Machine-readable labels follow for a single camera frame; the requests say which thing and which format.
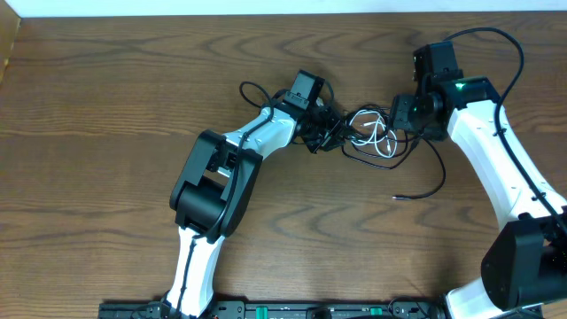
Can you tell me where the black usb cable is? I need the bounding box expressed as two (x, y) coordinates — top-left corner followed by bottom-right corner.
(338, 104), (447, 201)

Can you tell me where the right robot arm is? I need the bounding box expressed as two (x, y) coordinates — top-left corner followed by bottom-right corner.
(390, 41), (566, 318)

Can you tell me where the cardboard box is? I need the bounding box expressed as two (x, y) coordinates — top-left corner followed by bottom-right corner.
(0, 0), (21, 81)

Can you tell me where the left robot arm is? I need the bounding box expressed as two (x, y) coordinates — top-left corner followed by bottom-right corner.
(161, 70), (340, 318)

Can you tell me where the white usb cable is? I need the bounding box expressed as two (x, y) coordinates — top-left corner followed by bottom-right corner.
(348, 108), (399, 159)

